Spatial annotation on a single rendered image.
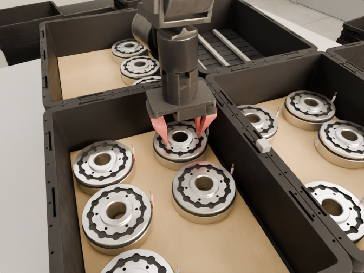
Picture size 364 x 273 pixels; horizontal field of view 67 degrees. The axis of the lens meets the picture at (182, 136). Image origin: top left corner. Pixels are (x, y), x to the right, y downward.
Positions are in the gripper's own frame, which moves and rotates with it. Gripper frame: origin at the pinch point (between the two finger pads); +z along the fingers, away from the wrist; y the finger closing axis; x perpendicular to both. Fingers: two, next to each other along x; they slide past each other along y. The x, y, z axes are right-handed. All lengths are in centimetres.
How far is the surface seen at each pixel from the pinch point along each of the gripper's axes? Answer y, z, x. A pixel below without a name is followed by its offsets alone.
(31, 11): 53, 24, -172
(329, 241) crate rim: -9.4, -4.7, 26.5
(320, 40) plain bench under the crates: -77, 17, -56
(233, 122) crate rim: -7.3, -5.6, 5.2
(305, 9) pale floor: -229, 83, -257
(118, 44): 6.6, -0.6, -42.9
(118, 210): 13.5, 3.2, 10.1
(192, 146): -1.3, 1.0, 2.2
